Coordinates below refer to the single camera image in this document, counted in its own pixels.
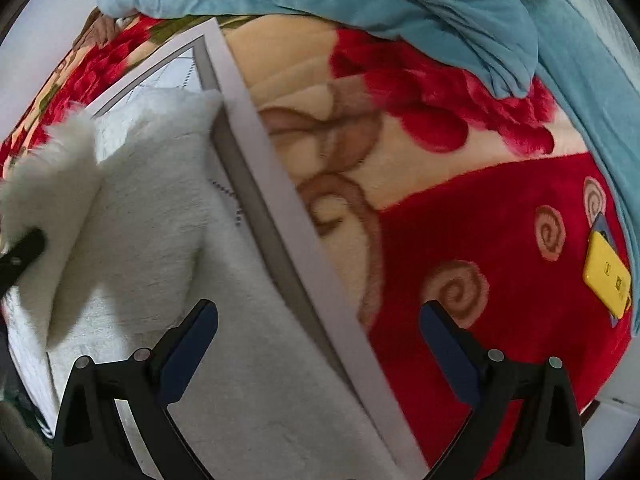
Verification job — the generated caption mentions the white fluffy garment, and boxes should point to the white fluffy garment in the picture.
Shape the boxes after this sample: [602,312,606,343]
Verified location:
[1,89,401,479]

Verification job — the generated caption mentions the red floral blanket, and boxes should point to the red floral blanket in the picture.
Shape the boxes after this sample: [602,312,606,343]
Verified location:
[1,13,631,468]

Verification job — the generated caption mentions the white grid patterned mat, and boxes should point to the white grid patterned mat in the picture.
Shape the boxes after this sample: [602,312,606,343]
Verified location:
[4,16,432,480]

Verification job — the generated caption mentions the teal blue blanket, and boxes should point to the teal blue blanket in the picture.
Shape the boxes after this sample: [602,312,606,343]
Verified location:
[96,0,640,336]

